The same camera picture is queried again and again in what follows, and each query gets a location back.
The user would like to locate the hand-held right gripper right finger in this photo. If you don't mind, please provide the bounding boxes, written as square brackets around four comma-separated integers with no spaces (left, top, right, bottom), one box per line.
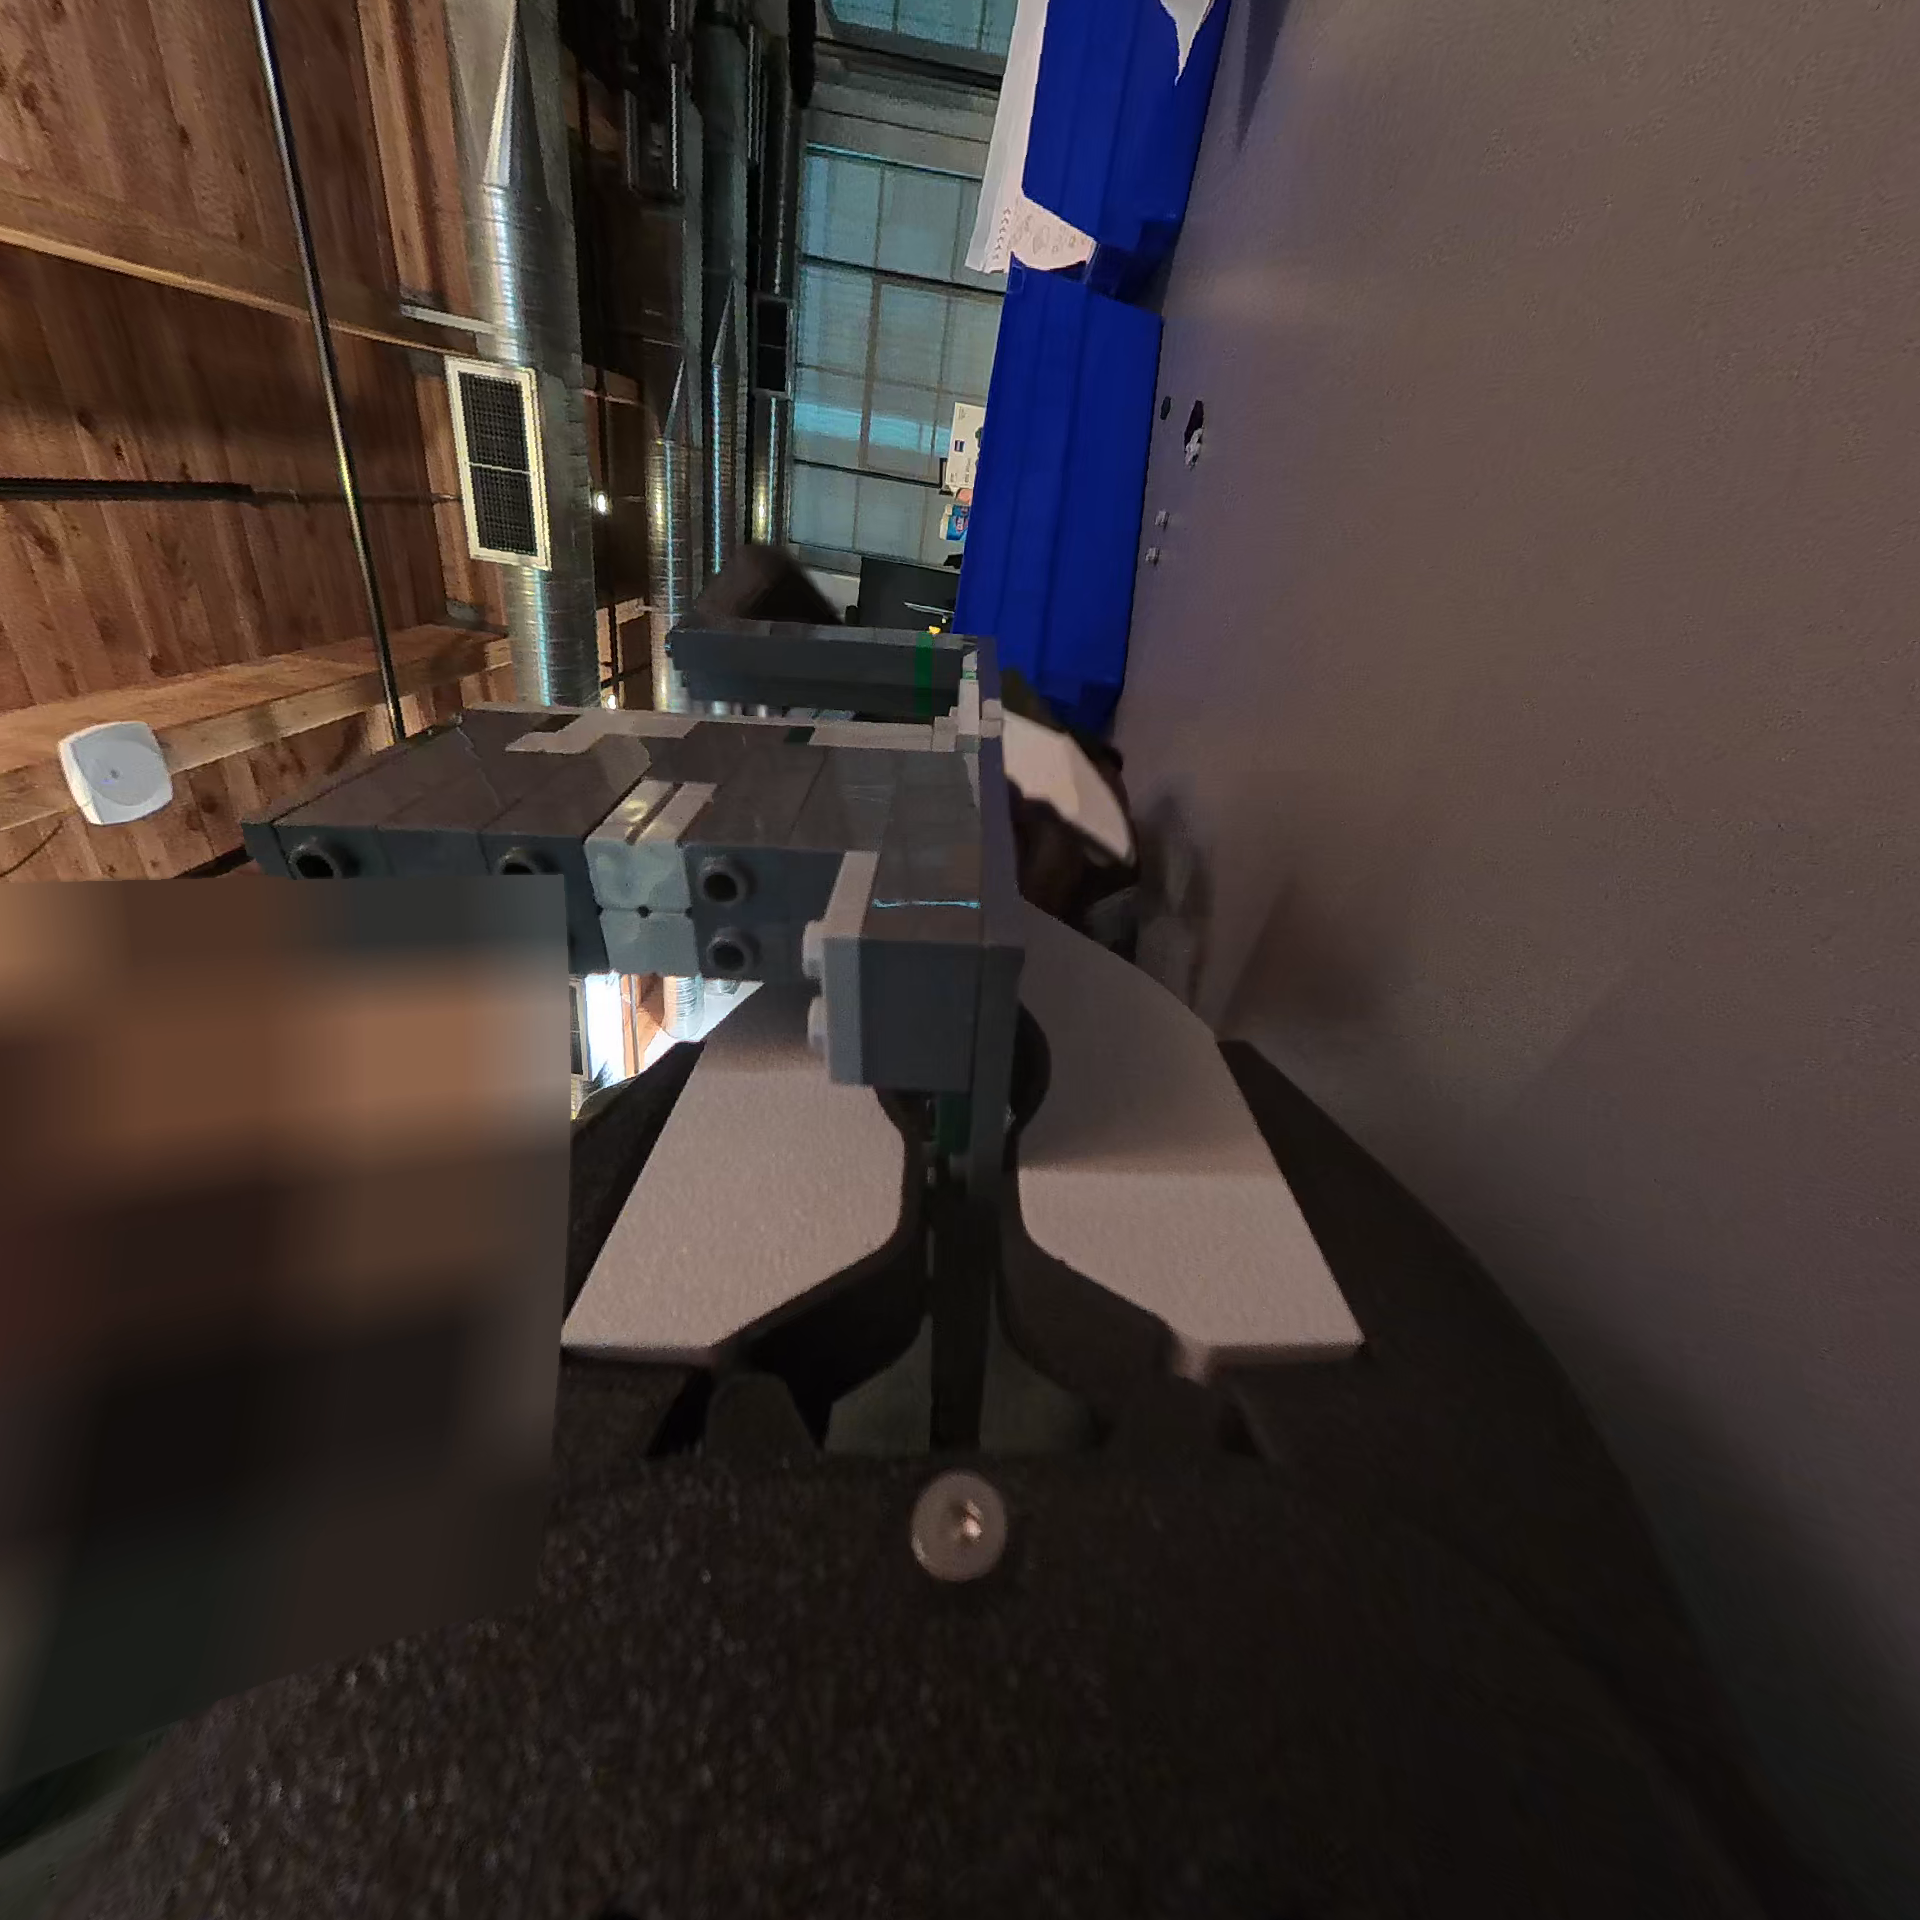
[980,897,1370,1429]

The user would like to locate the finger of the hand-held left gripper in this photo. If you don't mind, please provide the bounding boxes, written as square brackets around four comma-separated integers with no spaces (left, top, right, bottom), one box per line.
[1001,709,1139,868]

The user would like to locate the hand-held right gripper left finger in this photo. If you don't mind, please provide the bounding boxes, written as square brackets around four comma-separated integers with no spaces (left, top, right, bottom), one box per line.
[559,988,939,1451]

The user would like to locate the grey toy brick model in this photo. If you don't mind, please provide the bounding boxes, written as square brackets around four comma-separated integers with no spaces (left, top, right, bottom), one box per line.
[241,623,1033,1451]

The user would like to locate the black monitor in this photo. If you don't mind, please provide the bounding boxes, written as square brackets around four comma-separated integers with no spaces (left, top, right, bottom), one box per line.
[861,551,963,633]

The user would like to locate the blue bins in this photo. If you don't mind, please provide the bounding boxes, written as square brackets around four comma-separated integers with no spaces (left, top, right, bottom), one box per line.
[952,0,1236,723]

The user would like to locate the large paned window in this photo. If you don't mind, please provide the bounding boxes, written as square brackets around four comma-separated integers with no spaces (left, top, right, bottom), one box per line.
[788,144,1008,565]

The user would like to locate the white air vent grille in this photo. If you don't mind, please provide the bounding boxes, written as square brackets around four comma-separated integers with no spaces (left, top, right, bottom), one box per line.
[446,354,552,569]

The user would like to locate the thin metal pole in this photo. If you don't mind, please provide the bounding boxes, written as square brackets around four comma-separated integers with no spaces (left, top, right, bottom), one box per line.
[251,0,408,744]

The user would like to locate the narrow metal air duct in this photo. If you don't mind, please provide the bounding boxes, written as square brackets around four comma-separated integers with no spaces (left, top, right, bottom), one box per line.
[641,0,709,621]

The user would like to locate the white square wall device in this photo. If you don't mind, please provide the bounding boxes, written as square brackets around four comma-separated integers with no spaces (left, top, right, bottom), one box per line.
[59,721,180,826]

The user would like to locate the wide metal air duct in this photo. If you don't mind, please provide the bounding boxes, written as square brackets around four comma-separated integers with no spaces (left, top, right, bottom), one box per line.
[448,0,604,709]

